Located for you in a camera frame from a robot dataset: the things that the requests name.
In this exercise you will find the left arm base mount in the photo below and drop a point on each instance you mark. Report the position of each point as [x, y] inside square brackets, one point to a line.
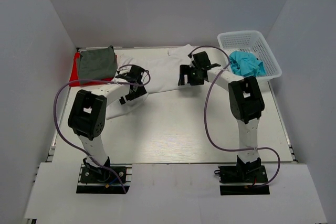
[96, 180]

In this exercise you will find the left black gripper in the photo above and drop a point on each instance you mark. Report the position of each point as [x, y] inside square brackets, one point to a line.
[141, 91]

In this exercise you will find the folded grey t shirt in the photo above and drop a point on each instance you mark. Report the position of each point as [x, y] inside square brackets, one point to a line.
[97, 64]

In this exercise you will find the white t shirt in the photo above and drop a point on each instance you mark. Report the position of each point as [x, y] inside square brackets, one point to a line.
[164, 71]

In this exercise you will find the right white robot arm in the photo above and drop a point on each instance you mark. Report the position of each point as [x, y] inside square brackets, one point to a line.
[246, 105]

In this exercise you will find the folded red t shirt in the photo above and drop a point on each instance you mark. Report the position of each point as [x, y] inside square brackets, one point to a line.
[74, 75]

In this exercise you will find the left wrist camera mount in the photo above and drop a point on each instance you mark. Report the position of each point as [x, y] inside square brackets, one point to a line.
[123, 70]

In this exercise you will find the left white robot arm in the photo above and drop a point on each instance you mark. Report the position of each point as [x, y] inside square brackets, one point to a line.
[88, 113]

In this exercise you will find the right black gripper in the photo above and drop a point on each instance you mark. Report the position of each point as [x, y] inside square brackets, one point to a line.
[187, 70]

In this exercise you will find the white plastic basket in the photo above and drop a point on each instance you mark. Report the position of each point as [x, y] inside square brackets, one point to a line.
[251, 41]

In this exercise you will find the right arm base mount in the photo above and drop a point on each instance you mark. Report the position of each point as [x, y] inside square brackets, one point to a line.
[231, 184]

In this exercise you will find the blue t shirt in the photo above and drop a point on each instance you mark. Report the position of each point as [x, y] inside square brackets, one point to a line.
[246, 64]

